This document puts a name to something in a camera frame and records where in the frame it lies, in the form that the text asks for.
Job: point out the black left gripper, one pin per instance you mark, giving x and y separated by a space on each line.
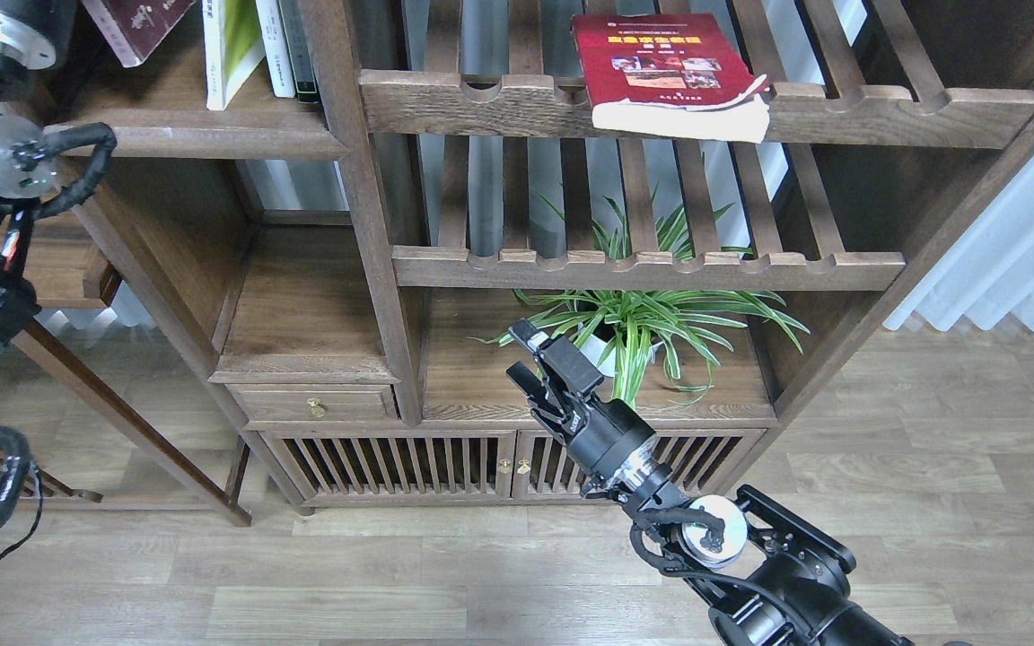
36 33

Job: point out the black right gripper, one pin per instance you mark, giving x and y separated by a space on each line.
608 441

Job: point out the dark brown book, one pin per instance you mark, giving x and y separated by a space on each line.
135 28

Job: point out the yellow green book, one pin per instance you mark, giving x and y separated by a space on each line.
233 48

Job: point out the red book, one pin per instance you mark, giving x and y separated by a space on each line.
669 74

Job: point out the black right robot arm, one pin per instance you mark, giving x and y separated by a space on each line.
767 577

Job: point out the white plant pot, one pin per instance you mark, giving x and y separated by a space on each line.
597 341

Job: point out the green spider plant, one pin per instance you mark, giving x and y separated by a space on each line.
690 323

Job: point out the dark wooden bookshelf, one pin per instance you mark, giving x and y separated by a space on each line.
331 271

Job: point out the white upright book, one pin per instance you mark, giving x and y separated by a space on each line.
275 46

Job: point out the grey black upright book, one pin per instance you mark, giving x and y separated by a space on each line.
306 89

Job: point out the wooden side table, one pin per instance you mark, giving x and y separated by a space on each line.
43 348

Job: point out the white curtain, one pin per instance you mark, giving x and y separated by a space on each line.
988 273

